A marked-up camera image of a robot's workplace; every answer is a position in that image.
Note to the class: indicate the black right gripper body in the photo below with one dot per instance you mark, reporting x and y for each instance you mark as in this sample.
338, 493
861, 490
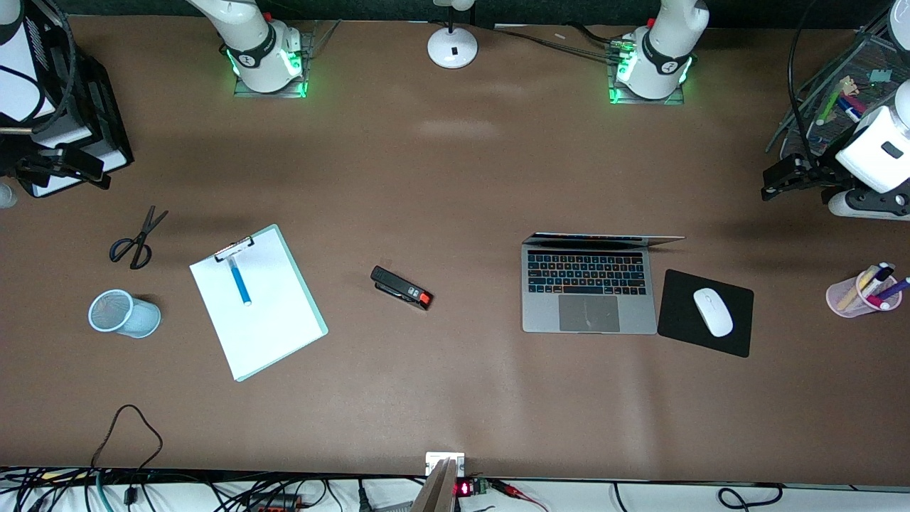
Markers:
30, 158

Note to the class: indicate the blue marker with white end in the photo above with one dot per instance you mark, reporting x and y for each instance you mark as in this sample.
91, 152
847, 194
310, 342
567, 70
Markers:
242, 284

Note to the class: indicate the silver laptop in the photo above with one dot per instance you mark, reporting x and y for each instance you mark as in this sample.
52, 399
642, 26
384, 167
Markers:
586, 313

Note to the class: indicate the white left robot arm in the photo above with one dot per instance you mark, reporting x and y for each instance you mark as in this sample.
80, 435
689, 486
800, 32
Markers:
657, 57

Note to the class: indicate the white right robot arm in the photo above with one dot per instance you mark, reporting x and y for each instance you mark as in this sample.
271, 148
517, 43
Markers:
259, 50

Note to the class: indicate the green marker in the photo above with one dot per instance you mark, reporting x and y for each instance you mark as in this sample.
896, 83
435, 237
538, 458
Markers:
828, 108

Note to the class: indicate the blue capped white marker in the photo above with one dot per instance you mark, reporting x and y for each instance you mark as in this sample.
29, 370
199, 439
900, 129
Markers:
849, 108

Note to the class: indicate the black capped white marker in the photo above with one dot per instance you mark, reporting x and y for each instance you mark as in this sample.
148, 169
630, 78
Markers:
881, 271

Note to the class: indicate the purple marker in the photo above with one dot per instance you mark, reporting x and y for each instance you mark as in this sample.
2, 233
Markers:
897, 288

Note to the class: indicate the black stacked document tray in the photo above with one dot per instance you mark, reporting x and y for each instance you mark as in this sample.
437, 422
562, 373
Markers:
106, 121

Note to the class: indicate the black scissors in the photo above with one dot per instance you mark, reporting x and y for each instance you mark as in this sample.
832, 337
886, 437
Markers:
142, 237

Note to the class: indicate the small teal card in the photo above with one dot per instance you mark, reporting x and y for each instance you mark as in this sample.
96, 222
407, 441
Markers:
880, 75

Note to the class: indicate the yellow pen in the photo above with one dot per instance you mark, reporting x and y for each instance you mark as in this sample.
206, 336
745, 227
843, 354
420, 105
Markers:
853, 293

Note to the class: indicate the grey mesh desk organizer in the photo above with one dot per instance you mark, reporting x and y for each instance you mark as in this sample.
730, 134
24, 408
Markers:
874, 57

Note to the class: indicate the pink mesh pen cup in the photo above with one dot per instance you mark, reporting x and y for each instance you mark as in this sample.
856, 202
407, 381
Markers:
839, 302

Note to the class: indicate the white computer mouse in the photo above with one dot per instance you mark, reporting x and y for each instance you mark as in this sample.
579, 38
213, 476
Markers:
713, 311

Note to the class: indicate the light blue mesh cup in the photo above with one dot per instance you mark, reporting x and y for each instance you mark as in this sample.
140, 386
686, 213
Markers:
131, 316

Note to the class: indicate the teal clipboard with metal clip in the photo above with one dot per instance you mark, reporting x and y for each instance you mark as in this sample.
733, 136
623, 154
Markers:
234, 249

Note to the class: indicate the black mouse pad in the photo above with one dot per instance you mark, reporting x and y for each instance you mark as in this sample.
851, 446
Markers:
675, 320

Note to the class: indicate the white board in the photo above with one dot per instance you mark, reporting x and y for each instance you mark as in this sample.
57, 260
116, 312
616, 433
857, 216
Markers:
274, 323

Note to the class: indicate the black stapler with red tip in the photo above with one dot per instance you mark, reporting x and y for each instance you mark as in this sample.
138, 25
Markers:
398, 286

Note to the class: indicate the white lamp base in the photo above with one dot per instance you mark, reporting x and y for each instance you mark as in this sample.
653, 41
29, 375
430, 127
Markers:
452, 46

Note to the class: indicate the black and red power strip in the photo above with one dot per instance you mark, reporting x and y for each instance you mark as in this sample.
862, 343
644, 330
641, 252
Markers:
277, 503

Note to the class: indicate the red LED display module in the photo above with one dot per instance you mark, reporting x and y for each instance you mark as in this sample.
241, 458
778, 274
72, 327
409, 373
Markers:
466, 488

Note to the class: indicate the grey camera mount bar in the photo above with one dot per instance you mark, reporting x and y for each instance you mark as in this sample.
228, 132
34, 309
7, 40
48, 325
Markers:
435, 491

